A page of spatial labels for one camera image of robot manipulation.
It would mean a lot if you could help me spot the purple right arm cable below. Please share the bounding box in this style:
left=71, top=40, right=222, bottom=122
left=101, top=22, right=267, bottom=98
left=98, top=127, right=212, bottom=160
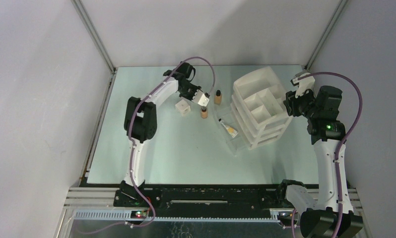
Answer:
left=290, top=71, right=364, bottom=238

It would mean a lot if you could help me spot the white cosmetic box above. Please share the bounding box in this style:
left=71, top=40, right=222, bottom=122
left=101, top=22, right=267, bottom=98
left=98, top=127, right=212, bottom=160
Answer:
left=175, top=99, right=191, bottom=117

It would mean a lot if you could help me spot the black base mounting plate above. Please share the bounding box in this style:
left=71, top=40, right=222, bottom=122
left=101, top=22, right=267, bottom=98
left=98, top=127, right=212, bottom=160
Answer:
left=113, top=179, right=301, bottom=219

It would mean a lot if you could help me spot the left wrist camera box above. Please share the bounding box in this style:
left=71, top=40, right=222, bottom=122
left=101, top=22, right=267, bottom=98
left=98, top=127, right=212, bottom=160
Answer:
left=192, top=90, right=209, bottom=107

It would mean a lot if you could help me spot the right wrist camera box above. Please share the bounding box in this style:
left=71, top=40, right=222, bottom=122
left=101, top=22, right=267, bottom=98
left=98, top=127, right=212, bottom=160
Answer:
left=291, top=72, right=315, bottom=98

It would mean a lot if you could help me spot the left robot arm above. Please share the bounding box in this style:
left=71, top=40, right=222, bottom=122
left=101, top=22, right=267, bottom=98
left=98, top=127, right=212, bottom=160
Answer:
left=123, top=62, right=208, bottom=207

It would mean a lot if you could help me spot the clear acrylic drawer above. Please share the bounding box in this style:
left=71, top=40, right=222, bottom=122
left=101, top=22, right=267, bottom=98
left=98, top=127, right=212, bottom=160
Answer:
left=214, top=105, right=248, bottom=156

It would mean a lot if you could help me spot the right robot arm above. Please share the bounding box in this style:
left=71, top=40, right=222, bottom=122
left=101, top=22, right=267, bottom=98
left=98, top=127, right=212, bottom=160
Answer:
left=276, top=86, right=363, bottom=238

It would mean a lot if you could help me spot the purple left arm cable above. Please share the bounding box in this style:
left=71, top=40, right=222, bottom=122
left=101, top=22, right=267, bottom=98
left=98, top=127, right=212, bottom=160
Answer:
left=124, top=56, right=217, bottom=229

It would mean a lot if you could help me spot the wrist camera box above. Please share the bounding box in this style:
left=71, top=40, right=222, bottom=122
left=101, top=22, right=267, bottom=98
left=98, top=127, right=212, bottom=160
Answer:
left=291, top=72, right=315, bottom=98
left=192, top=90, right=209, bottom=107

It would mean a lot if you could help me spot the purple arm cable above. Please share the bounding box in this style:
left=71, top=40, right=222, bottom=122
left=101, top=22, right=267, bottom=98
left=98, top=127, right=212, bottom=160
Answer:
left=290, top=71, right=364, bottom=238
left=124, top=56, right=217, bottom=229

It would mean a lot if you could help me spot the aluminium frame rail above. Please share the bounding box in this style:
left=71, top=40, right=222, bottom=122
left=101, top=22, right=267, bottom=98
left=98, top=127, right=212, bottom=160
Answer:
left=71, top=0, right=117, bottom=73

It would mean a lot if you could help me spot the white tube black cap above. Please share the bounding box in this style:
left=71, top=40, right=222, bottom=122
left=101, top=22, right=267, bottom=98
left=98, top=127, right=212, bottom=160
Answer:
left=218, top=119, right=238, bottom=138

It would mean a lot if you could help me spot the white plastic drawer organizer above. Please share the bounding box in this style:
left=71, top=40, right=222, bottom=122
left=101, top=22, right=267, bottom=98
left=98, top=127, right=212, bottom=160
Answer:
left=231, top=66, right=292, bottom=150

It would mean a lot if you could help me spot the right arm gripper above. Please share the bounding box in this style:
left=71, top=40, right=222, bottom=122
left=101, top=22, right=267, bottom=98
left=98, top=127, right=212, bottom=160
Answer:
left=282, top=85, right=319, bottom=120

